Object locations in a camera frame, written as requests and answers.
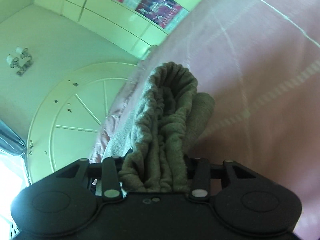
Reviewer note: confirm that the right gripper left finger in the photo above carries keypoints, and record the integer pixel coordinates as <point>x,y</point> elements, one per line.
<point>110,185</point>

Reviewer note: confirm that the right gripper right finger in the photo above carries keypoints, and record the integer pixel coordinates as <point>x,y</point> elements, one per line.
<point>198,173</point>

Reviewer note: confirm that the grey fleece pants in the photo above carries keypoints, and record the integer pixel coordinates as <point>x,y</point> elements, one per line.
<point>169,117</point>

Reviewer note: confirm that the cream wooden headboard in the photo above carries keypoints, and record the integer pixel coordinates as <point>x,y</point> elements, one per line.
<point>66,124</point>

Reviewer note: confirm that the grey curtain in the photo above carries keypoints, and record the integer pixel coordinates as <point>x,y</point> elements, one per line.
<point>10,142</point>

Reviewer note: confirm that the pink checked bed sheet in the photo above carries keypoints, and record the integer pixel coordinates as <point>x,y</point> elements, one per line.
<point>259,60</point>

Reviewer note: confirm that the cream built-in wardrobe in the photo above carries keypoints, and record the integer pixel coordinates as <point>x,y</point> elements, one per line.
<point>118,22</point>

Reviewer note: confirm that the lower left red poster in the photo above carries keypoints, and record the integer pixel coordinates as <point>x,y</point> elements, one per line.
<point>160,12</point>

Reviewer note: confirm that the twin wall lamp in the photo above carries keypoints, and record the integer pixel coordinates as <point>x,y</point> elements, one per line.
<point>22,61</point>

